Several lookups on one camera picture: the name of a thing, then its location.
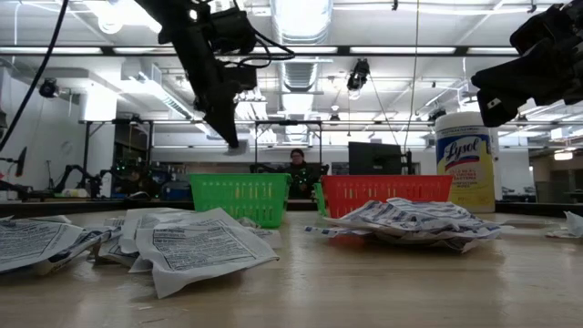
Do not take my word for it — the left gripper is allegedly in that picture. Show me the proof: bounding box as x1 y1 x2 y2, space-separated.
136 0 259 148

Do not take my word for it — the person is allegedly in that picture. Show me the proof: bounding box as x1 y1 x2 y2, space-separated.
278 148 329 200

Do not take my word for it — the black overhead camera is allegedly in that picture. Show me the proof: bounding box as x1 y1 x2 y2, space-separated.
345 57 372 92

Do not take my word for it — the black overhead light bar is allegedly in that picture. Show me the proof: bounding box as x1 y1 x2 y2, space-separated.
0 44 583 58

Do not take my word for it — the round silver air duct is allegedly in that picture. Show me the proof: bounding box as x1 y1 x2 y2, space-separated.
269 0 335 94

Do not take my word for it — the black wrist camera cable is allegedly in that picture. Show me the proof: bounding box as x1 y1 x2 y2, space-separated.
236 26 296 69

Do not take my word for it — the red plastic mesh basket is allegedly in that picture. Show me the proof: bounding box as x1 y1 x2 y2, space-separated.
320 174 455 220

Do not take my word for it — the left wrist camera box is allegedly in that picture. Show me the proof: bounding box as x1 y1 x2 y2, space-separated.
207 7 259 55

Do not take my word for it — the black computer monitor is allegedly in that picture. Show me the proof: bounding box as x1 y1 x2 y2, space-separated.
348 141 404 177

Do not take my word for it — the thin hanging cable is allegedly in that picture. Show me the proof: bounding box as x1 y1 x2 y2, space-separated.
402 0 421 154

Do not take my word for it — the Lysol wipes canister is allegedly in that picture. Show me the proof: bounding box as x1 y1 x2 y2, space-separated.
435 111 498 214

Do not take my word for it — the dark equipment rack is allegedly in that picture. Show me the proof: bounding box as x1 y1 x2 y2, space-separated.
112 118 155 198

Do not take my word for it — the black background rig frame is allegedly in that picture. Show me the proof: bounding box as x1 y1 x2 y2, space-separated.
253 119 324 174

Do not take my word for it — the long black arm cable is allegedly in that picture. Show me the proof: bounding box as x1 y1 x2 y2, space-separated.
0 0 70 152

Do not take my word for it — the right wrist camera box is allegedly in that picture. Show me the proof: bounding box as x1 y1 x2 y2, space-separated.
508 2 583 56

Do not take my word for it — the white packet at right edge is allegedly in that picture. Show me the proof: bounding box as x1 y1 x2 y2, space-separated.
563 210 583 239

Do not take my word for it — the black red background device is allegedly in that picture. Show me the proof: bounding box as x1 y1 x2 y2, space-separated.
0 145 29 190

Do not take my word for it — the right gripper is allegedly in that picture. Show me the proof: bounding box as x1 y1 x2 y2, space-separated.
471 34 583 128

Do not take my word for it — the green plastic mesh basket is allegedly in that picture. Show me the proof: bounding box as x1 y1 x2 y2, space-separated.
189 172 292 230
312 181 328 217

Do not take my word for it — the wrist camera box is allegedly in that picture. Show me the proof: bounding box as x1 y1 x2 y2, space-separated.
207 7 259 55
508 2 583 56

